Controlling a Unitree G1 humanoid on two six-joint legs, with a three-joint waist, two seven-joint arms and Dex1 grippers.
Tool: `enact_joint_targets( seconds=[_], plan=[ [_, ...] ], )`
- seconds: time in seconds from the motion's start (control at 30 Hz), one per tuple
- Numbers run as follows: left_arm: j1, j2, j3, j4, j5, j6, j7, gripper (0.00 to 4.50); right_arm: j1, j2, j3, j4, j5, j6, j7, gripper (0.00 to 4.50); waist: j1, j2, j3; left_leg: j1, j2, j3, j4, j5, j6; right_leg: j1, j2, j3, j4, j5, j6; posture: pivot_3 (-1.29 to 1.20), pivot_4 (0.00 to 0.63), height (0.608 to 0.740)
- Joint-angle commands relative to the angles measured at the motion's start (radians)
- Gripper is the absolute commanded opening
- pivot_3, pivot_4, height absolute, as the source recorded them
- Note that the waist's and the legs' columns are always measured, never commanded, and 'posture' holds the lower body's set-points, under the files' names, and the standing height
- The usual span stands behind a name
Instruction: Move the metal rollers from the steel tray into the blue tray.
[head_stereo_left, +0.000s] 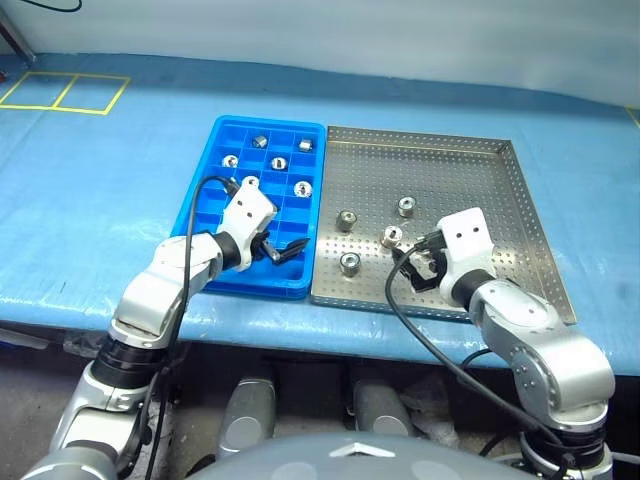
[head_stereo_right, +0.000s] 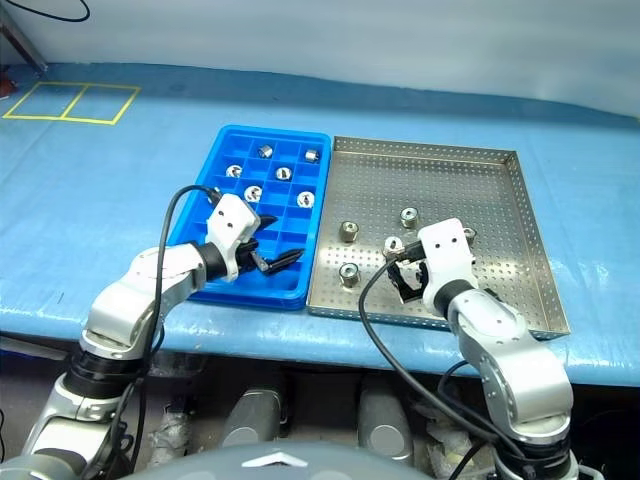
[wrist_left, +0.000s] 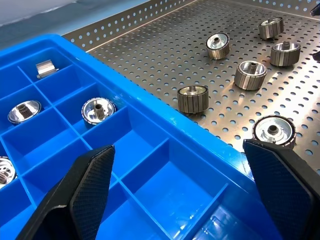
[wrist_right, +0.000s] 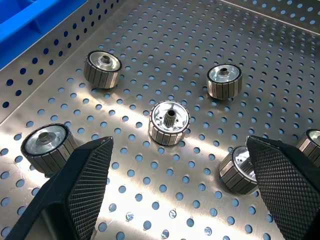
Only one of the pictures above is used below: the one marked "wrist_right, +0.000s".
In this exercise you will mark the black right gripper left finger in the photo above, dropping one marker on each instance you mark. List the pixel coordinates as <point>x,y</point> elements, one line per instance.
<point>82,180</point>

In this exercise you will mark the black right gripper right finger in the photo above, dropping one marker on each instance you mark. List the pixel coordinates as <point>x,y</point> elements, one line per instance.
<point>287,180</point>

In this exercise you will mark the blue compartment tray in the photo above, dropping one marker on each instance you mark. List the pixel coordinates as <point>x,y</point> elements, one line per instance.
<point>15,25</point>

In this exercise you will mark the perforated metal tray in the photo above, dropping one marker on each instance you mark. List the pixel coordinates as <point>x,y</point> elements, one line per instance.
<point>160,50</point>

